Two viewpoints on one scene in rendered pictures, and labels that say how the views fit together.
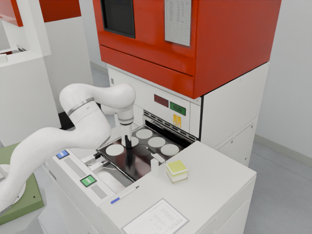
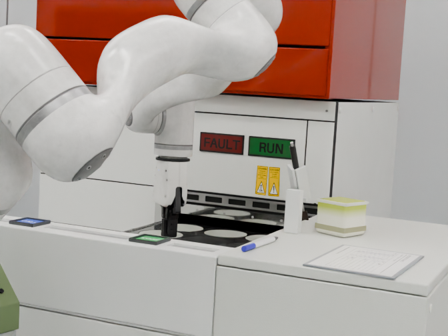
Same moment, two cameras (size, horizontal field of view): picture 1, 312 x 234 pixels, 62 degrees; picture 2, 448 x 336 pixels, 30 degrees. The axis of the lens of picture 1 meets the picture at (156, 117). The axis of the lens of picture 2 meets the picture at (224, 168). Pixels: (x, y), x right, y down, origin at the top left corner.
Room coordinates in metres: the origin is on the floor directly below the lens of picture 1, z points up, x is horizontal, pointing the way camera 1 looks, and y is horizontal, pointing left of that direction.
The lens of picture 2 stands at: (-0.54, 0.81, 1.25)
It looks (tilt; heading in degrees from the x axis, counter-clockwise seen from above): 6 degrees down; 335
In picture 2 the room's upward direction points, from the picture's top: 3 degrees clockwise
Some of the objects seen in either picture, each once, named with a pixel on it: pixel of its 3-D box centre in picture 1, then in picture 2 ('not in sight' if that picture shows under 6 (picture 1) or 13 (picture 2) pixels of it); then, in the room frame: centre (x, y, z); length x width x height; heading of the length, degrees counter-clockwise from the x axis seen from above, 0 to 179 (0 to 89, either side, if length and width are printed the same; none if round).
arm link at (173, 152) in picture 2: (126, 118); (173, 151); (1.16, 0.16, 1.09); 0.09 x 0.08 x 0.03; 178
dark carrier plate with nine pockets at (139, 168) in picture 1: (142, 150); (204, 241); (1.13, 0.08, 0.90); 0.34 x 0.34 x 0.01; 42
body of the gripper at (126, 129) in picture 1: (126, 127); (171, 179); (1.16, 0.16, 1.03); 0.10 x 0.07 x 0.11; 178
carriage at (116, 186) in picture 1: (104, 180); not in sight; (0.94, 0.27, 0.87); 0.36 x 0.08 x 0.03; 42
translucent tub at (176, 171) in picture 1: (176, 172); (341, 216); (0.85, -0.08, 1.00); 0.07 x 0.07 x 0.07; 20
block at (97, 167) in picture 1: (95, 168); not in sight; (1.00, 0.32, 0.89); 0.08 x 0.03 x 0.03; 132
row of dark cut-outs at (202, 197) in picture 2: (167, 124); (237, 202); (1.29, -0.07, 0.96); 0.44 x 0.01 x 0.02; 42
